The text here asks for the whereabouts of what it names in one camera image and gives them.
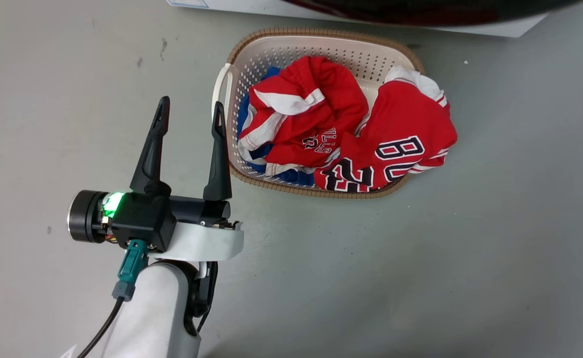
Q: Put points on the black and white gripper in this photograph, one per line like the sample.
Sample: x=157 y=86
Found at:
x=159 y=221

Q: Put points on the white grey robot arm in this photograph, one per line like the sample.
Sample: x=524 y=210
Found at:
x=152 y=313

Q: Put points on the white washing machine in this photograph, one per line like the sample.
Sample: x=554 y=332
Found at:
x=500 y=25

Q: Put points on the blue garment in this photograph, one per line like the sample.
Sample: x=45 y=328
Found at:
x=256 y=107

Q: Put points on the red jersey white collar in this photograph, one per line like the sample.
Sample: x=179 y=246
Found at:
x=306 y=119

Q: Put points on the beige plastic laundry basket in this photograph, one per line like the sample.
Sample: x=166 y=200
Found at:
x=271 y=64

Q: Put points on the red jersey black numbers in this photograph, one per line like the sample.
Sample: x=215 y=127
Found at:
x=395 y=139

